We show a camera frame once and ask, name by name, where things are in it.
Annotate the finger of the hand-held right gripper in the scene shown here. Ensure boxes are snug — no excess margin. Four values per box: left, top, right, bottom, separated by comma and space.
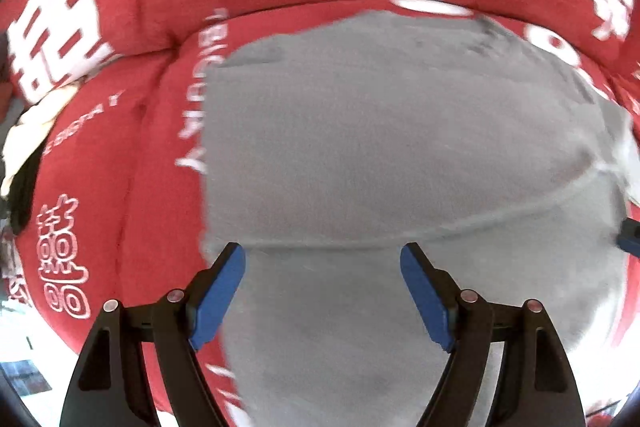
616, 217, 640, 254

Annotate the grey small cloth garment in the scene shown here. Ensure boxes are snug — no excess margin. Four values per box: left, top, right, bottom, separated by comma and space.
199, 9, 634, 427

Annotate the cream cloth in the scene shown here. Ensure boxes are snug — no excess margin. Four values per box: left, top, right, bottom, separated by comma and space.
0, 84, 79, 198

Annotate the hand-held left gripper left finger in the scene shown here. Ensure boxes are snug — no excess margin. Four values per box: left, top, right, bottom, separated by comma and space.
59, 241, 246, 427

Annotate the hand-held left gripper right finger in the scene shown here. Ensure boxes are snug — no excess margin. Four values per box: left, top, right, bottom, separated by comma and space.
399, 241, 587, 427

